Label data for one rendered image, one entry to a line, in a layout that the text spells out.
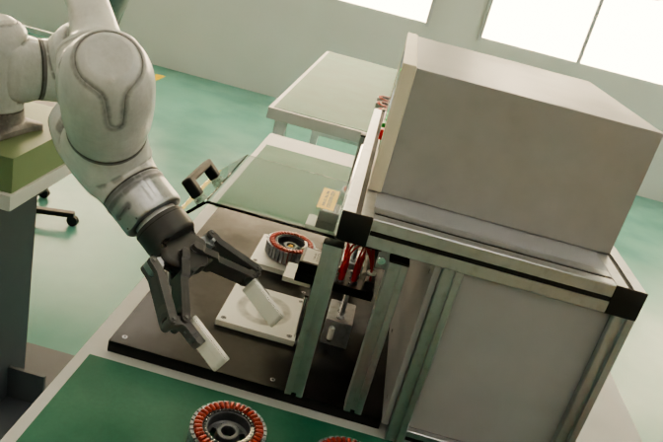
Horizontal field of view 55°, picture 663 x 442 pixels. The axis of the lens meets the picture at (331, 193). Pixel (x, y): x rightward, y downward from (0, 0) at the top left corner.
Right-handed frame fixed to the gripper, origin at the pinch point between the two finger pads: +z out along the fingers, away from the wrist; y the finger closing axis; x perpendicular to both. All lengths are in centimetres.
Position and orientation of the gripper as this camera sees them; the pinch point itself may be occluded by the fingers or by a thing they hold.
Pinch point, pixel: (247, 335)
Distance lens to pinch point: 88.5
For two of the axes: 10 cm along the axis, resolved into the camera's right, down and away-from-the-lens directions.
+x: 6.3, -6.0, -4.9
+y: -4.5, 2.3, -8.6
